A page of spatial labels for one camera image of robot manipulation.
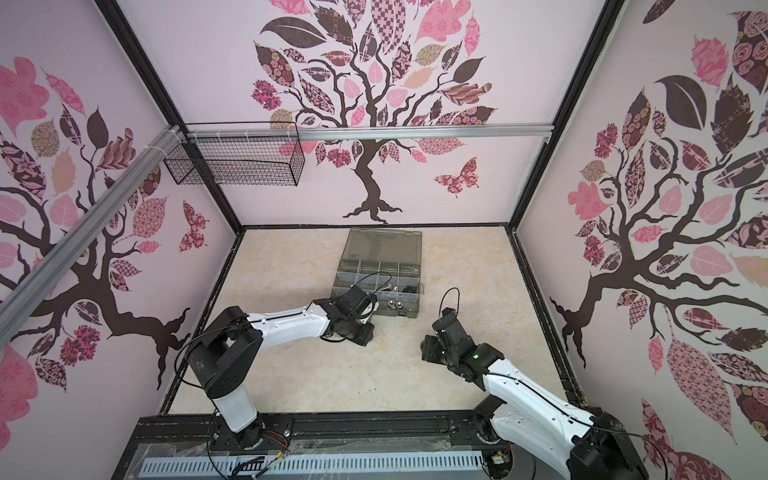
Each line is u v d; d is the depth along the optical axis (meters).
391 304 0.96
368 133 0.93
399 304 0.95
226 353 0.47
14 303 0.49
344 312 0.69
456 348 0.62
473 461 0.70
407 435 0.75
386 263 1.05
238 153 0.95
